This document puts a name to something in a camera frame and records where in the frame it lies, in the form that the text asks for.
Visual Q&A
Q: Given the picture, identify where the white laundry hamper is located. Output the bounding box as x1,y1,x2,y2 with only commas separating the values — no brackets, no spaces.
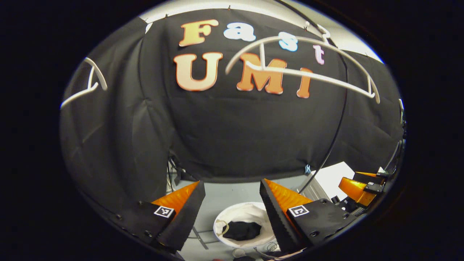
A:
213,202,281,249

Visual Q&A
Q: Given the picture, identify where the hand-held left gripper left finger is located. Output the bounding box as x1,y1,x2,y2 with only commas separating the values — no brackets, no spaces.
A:
116,181,206,252

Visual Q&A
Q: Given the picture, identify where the bundle of black cables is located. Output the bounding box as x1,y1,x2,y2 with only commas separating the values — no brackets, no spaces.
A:
166,156,183,191

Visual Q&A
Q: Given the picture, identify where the black backdrop cloth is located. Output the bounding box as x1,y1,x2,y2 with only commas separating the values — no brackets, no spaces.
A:
60,9,405,218

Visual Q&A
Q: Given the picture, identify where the black metal clothes rack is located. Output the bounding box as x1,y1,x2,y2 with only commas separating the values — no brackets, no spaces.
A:
275,0,349,194

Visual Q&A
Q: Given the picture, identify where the white metal cabinet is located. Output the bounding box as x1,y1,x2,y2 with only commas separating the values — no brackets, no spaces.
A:
297,161,357,203

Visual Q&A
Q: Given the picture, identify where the black knit jacket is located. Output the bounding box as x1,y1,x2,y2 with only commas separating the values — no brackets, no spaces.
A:
222,221,262,241

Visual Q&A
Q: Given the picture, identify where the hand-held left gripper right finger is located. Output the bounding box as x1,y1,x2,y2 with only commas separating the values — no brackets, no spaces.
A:
259,178,357,253

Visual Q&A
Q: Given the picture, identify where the white plastic hanger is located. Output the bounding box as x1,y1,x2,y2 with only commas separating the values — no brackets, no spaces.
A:
225,24,381,105
60,57,108,109

